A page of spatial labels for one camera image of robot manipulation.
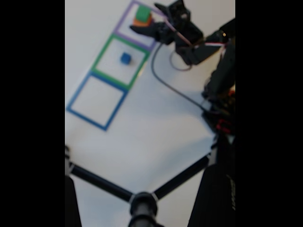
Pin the black red table clamp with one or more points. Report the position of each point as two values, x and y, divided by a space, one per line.
223 125

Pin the blue square frame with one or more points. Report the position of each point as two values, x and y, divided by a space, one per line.
94 120

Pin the green block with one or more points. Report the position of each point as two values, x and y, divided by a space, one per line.
142 13

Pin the orange block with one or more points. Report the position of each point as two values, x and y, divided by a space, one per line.
139 23

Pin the black camera tripod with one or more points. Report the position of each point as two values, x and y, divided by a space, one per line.
142 205

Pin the purple square frame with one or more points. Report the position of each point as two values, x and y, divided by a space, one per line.
123 21

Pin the small blue cube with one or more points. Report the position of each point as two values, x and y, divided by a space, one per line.
125 58

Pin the green square frame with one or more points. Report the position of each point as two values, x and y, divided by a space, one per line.
100 53

